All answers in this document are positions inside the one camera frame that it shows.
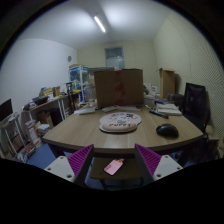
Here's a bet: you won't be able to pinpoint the blue white storage shelf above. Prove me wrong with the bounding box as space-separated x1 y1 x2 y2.
69 64 90 103

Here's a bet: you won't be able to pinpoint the stack of white books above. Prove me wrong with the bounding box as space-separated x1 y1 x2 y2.
156 103 181 116

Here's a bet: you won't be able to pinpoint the pink puppy mouse pad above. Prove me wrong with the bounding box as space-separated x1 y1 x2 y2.
99 112 142 133

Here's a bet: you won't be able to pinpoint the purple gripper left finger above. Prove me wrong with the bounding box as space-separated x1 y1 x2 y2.
45 145 94 187

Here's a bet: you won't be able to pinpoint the black monitor at left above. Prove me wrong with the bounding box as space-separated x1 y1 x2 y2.
0 99 13 122

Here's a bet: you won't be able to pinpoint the black office chair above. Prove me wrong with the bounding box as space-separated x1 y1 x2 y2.
182 83 210 132

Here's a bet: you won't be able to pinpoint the cluttered side desk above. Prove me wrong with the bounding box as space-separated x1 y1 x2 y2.
22 87 71 129

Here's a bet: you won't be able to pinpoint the large brown cardboard box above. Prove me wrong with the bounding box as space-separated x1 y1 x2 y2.
94 69 144 107

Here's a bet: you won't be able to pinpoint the black remote control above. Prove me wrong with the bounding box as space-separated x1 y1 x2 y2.
149 110 169 119

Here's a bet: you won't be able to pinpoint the ceiling fluorescent light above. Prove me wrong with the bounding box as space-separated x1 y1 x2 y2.
94 16 106 33

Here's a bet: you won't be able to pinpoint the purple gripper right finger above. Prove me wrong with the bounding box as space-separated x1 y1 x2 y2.
134 144 182 184

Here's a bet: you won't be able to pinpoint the black computer mouse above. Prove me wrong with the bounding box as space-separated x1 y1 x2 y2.
156 124 179 138

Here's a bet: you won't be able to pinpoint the window on back wall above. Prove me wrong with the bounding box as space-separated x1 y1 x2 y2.
105 47 125 69

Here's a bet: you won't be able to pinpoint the tall cardboard box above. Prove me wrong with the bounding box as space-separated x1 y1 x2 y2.
159 68 175 98

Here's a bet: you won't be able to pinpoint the white papers on table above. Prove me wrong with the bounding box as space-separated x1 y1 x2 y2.
74 107 95 115

